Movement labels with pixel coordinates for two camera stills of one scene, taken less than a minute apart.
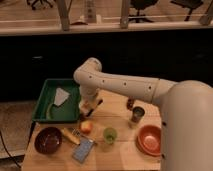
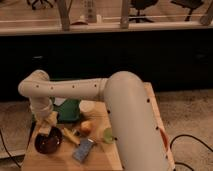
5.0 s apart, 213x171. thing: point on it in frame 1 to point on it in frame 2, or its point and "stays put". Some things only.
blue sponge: x=82 y=149 stays put
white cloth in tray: x=60 y=97 stays put
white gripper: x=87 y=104 to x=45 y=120
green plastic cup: x=110 y=135 stays put
